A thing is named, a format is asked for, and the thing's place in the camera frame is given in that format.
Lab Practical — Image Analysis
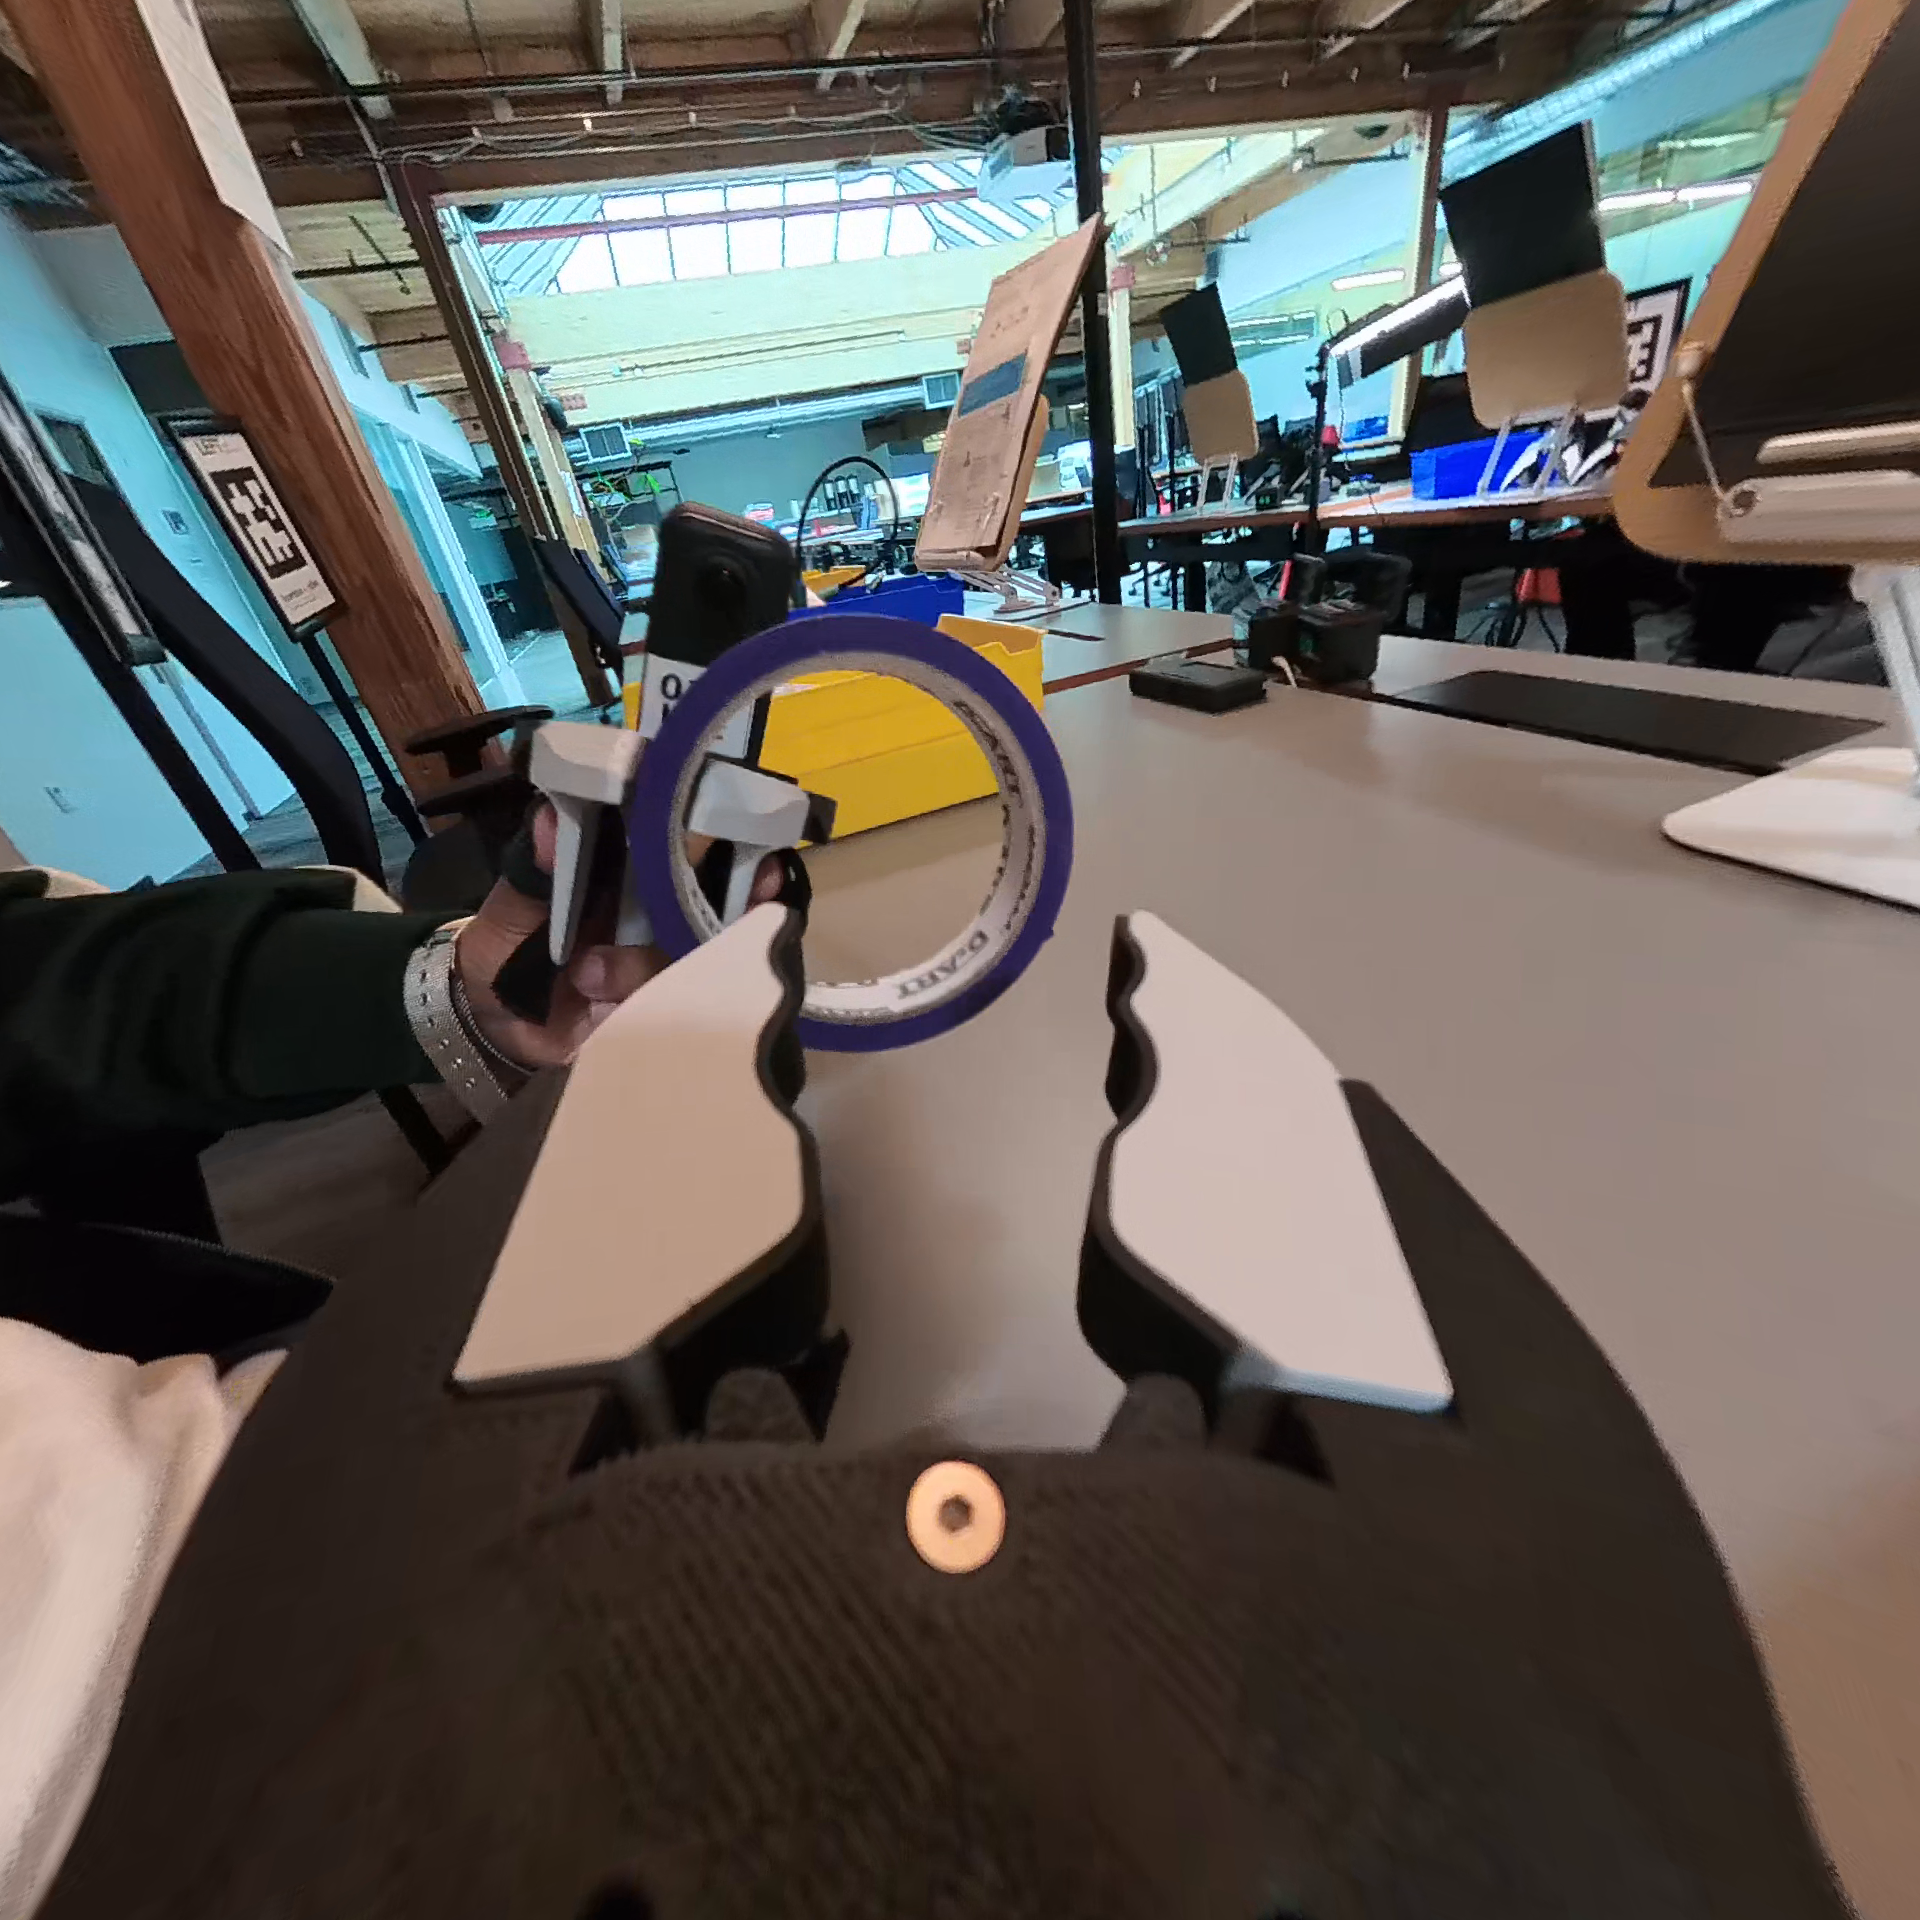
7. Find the blue plastic bin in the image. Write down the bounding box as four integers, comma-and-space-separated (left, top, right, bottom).
792, 569, 968, 629

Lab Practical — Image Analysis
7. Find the white tilted stand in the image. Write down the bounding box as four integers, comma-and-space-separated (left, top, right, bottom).
961, 562, 1105, 617

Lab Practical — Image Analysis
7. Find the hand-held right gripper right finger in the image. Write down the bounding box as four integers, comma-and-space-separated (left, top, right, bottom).
1076, 909, 1454, 1465

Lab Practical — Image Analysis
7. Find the person's left forearm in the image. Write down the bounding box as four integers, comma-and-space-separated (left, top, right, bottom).
0, 866, 453, 1203

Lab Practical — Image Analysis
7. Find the black battery charger case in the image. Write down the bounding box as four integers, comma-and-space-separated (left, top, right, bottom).
1242, 562, 1329, 682
1296, 550, 1414, 688

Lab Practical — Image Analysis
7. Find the black steel pole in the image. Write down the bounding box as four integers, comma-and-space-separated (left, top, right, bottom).
1062, 0, 1126, 601

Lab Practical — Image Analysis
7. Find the wall marker poster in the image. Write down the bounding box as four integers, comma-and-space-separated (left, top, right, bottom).
1620, 277, 1694, 401

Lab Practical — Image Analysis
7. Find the grey desk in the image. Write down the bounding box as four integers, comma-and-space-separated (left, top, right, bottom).
961, 600, 1277, 696
795, 638, 1920, 1920

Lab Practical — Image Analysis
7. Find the wooden pillar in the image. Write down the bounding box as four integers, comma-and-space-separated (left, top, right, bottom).
0, 0, 497, 781

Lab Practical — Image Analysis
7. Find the black table mat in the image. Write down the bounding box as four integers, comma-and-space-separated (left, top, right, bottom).
1380, 670, 1883, 778

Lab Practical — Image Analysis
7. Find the white paper notice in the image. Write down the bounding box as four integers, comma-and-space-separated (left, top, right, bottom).
134, 0, 296, 257

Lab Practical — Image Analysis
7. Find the silver wristwatch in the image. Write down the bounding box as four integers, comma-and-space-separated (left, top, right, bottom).
402, 918, 534, 1124

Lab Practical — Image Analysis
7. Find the black office chair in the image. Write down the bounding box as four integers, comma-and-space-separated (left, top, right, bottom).
404, 701, 602, 904

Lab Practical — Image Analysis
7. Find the wooden background desk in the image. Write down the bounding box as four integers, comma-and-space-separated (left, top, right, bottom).
1118, 480, 1624, 601

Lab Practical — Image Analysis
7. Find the person's left hand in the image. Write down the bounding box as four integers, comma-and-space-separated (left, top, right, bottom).
456, 904, 710, 1067

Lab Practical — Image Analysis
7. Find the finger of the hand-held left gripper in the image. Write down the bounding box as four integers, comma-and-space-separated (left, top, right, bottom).
682, 754, 821, 923
528, 724, 649, 969

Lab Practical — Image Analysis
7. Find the white monitor stand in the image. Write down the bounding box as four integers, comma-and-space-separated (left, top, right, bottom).
1661, 562, 1920, 912

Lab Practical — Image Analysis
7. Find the white light bar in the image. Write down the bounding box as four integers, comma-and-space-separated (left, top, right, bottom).
1329, 277, 1473, 378

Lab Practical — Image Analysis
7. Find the small framed marker sign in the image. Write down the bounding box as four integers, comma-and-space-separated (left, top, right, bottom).
158, 417, 347, 641

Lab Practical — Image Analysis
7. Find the black flat box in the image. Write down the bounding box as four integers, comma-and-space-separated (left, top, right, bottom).
1126, 661, 1269, 714

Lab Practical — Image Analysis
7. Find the black panel with tan base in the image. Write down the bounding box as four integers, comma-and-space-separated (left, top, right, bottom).
1160, 286, 1262, 467

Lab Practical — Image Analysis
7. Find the yellow plastic bin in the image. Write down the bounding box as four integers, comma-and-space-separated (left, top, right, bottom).
622, 614, 1048, 845

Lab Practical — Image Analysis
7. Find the blue storage bin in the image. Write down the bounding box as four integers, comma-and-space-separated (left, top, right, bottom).
1410, 432, 1547, 501

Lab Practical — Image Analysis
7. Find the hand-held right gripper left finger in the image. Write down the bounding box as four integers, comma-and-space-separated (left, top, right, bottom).
450, 904, 834, 1438

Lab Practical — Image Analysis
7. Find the tan cardboard panel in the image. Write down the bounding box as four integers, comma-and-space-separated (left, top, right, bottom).
1437, 124, 1630, 430

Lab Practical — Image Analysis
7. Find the cardboard sheet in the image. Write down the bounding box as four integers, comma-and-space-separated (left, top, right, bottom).
912, 214, 1113, 577

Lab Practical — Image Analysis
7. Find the purple tape roll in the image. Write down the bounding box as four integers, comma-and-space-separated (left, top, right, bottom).
627, 614, 1075, 1051

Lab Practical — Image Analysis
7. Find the person's torso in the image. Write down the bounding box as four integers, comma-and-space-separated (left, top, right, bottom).
0, 1201, 332, 1920

